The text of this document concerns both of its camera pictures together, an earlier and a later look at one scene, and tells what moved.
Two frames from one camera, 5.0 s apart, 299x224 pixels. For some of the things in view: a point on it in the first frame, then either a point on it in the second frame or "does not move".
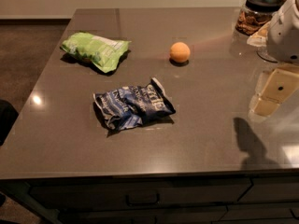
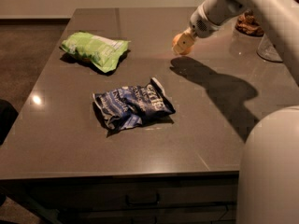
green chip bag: x=105 y=52 does not move
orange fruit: x=179 y=51 → x=175 y=42
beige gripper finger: x=273 y=88 → x=200 y=25
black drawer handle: x=127 y=200 does not move
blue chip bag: x=133 y=105 does not move
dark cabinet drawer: x=84 y=193 does not move
